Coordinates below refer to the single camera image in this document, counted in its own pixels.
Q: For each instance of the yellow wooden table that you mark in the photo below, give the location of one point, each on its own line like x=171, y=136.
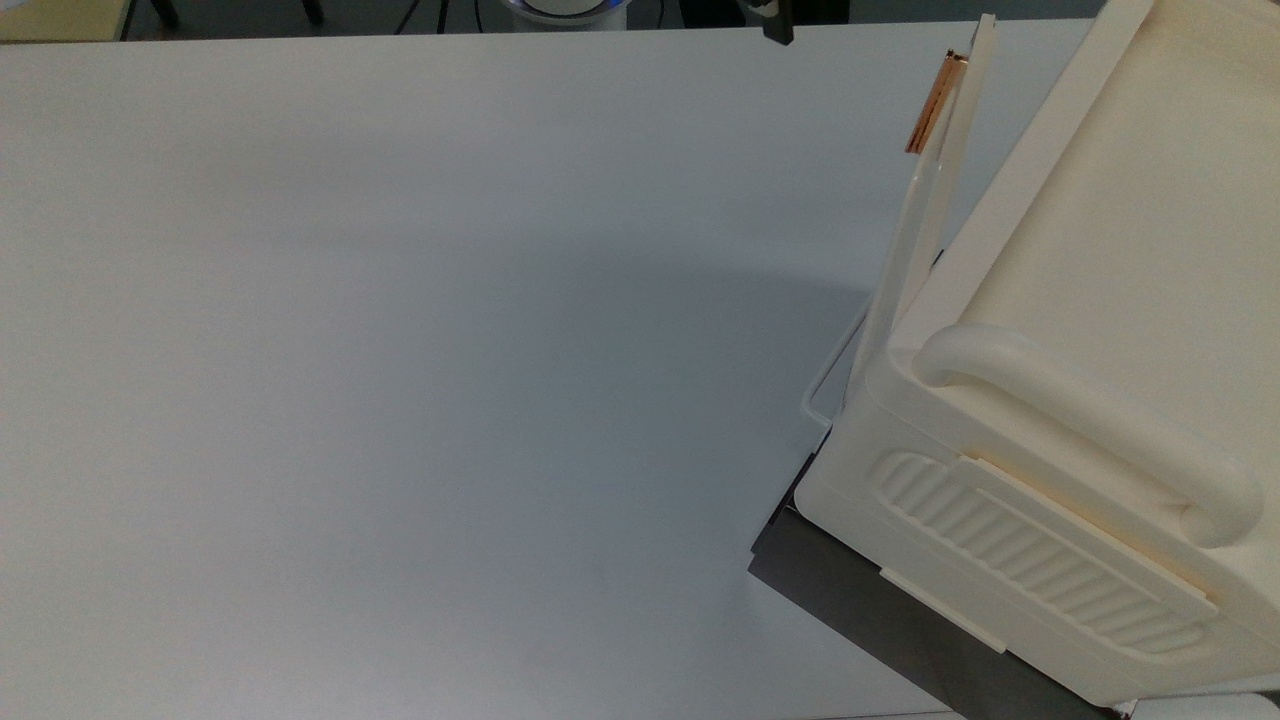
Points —
x=60, y=18

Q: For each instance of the cream cabinet door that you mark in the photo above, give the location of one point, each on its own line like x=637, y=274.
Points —
x=920, y=250

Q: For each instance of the black chair leg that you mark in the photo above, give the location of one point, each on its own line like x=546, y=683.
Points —
x=312, y=10
x=165, y=10

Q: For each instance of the cream plastic cabinet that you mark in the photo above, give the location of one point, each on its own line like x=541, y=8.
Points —
x=1150, y=250

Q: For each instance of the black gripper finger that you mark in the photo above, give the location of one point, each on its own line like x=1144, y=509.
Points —
x=779, y=22

